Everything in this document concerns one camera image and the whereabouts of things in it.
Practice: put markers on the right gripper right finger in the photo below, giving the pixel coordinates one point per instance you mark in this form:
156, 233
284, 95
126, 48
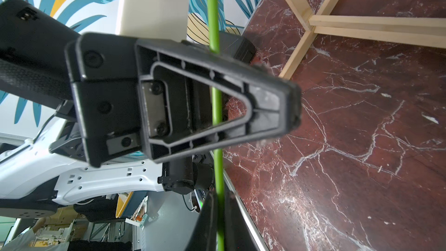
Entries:
237, 234

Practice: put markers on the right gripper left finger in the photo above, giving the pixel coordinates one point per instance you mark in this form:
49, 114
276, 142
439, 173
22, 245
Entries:
204, 236

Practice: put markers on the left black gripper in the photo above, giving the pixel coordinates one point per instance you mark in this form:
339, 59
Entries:
154, 96

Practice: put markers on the pink tulip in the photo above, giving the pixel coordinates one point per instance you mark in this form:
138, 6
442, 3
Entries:
214, 44

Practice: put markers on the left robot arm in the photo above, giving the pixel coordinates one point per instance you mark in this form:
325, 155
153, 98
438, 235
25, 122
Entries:
51, 170

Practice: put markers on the wooden clothes rack frame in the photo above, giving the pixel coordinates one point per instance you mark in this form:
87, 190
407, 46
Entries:
417, 31

